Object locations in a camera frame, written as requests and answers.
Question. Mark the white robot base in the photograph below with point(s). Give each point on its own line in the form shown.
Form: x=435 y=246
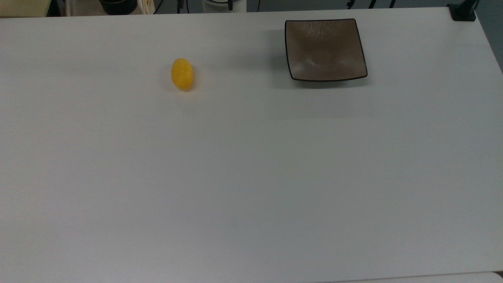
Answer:
x=224 y=5

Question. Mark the beige board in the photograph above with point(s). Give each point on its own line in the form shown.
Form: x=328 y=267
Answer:
x=22 y=8

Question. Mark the black table clamp mount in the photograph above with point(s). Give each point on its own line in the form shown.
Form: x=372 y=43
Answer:
x=463 y=11

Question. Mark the yellow potato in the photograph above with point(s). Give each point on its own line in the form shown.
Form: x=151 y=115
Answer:
x=182 y=74

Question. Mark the black round container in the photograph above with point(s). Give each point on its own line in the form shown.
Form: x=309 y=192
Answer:
x=118 y=5

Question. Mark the brown square ceramic plate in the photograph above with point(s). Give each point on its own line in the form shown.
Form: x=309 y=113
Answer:
x=325 y=50

